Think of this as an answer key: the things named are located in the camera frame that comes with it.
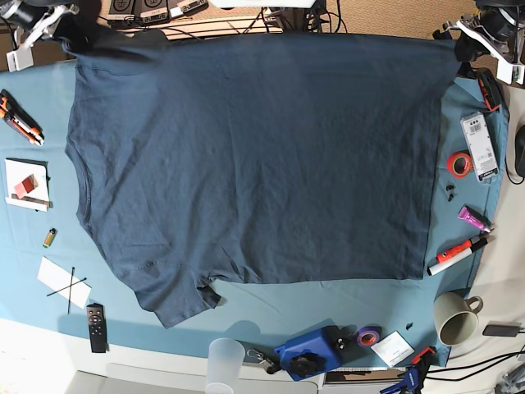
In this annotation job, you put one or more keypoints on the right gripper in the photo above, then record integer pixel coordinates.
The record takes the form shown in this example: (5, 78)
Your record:
(30, 21)

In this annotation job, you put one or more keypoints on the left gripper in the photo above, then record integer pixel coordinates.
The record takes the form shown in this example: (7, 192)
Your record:
(488, 33)

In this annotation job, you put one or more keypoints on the dark blue T-shirt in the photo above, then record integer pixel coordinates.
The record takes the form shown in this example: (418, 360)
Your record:
(264, 159)

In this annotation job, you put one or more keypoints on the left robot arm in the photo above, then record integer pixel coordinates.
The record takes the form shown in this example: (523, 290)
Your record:
(497, 5)

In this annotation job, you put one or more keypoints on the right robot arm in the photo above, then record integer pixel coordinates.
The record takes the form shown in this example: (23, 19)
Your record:
(86, 9)

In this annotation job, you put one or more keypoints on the orange black clamp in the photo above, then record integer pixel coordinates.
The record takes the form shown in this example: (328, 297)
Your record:
(489, 88)

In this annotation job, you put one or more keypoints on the white blister pack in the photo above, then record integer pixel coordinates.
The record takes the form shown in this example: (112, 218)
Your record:
(478, 139)

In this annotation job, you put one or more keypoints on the orange black utility knife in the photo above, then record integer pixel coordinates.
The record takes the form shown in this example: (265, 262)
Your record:
(19, 120)

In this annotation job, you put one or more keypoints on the red tape roll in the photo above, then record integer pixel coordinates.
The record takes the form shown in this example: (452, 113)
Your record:
(460, 164)

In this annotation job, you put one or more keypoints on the small black screws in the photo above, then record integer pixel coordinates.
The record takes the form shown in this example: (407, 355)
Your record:
(450, 190)

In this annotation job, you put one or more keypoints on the white notepad with red block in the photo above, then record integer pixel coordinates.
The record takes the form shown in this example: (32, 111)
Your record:
(27, 185)

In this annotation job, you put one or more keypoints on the purple glue tube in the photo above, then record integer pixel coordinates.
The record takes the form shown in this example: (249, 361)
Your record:
(474, 218)

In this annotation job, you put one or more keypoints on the black silver pen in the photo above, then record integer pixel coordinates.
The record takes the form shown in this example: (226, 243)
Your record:
(479, 242)

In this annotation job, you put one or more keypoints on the small yellow green lighter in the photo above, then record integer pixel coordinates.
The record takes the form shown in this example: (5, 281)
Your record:
(49, 237)

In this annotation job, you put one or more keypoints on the orange white marker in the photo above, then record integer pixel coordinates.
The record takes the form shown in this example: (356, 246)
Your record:
(450, 257)

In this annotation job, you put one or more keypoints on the white paper card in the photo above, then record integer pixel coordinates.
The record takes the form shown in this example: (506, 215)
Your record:
(56, 277)

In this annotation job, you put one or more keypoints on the light blue table cloth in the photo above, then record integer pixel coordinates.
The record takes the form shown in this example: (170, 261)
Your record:
(264, 316)

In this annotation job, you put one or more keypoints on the beige ceramic mug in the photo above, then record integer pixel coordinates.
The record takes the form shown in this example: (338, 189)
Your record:
(455, 318)

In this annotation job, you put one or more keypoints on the black remote control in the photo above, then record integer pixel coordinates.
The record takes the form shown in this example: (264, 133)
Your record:
(97, 326)

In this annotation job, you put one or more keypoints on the small black phone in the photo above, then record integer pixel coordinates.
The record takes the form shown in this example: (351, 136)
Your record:
(501, 330)

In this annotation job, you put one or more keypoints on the purple tape roll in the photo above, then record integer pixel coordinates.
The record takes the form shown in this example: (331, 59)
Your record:
(368, 336)

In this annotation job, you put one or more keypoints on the white square card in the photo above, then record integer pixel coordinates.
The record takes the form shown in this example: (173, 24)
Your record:
(392, 349)

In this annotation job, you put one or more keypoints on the blue box with black knob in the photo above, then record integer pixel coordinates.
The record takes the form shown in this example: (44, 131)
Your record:
(315, 352)

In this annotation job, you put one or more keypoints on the blue orange bar clamp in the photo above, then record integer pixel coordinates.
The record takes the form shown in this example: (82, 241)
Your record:
(413, 378)

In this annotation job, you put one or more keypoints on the translucent plastic cup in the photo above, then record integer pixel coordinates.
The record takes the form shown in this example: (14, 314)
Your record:
(225, 359)

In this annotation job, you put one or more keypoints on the metal carabiner keyring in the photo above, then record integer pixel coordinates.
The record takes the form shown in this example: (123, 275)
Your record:
(266, 362)

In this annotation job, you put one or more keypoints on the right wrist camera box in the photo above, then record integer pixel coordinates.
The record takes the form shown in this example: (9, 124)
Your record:
(20, 59)

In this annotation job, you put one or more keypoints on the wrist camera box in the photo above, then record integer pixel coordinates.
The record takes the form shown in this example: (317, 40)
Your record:
(20, 59)
(510, 73)

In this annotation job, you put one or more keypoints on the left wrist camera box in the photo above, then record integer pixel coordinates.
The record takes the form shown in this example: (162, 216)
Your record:
(510, 73)

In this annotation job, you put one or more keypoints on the black cable tie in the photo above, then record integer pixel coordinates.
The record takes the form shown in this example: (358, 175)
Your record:
(70, 290)
(67, 287)

